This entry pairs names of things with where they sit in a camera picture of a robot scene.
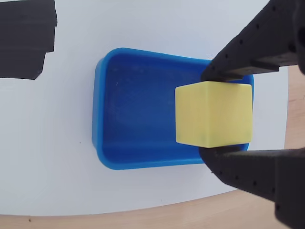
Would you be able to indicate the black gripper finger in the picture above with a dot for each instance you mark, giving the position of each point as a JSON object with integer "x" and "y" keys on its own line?
{"x": 262, "y": 171}
{"x": 257, "y": 40}

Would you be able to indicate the yellow cube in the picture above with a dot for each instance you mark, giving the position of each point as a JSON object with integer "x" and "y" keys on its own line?
{"x": 214, "y": 114}

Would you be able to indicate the blue rectangular bin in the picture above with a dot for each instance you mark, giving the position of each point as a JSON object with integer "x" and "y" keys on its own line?
{"x": 138, "y": 107}

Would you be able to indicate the white board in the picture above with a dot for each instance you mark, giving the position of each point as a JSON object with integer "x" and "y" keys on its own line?
{"x": 59, "y": 167}

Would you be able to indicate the black tape patch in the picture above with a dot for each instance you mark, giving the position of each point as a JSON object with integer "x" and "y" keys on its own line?
{"x": 23, "y": 40}

